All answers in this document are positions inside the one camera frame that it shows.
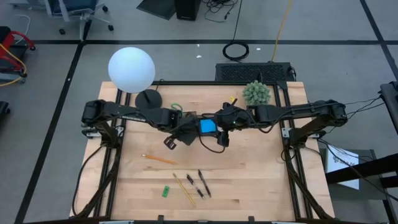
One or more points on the red and black cart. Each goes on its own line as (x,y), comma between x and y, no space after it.
(7,40)

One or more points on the yellow pencil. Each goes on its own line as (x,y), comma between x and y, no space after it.
(185,190)

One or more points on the green plant in white pot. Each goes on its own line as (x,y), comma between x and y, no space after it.
(256,93)

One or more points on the black mesh desk organizer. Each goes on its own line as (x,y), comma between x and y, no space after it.
(207,135)

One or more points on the black metal stand beam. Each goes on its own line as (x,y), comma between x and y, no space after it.
(373,166)

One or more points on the black pens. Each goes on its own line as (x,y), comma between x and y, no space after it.
(195,186)

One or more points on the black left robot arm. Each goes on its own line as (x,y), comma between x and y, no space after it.
(124,110)

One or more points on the black floor equipment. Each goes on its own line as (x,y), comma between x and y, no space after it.
(3,109)

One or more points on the orange pencil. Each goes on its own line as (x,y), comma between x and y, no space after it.
(158,159)

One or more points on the blue sticky note pad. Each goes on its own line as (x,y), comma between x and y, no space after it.
(207,126)

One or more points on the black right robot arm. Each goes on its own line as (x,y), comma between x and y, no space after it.
(295,112)

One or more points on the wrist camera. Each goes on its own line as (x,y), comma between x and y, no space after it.
(223,138)
(170,143)

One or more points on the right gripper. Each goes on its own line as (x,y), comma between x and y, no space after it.
(231,118)

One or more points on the blue office chair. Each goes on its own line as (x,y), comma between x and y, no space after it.
(73,6)

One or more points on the white printed paper sheet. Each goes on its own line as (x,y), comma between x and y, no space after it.
(339,165)

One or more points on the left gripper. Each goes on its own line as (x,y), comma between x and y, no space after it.
(188,129)

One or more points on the dark floor mat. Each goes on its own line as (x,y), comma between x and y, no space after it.
(157,7)

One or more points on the black tower box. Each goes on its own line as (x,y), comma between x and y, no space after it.
(187,9)

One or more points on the small green eraser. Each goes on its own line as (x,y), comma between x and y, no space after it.
(165,191)

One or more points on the white globe table lamp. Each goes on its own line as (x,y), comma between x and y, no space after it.
(130,68)

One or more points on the black perforated computer case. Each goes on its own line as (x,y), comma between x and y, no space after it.
(248,72)

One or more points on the black grip retractable pen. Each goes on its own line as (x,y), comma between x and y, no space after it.
(204,183)

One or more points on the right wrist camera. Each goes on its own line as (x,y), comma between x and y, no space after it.
(223,138)

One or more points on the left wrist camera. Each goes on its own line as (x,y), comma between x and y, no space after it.
(170,143)

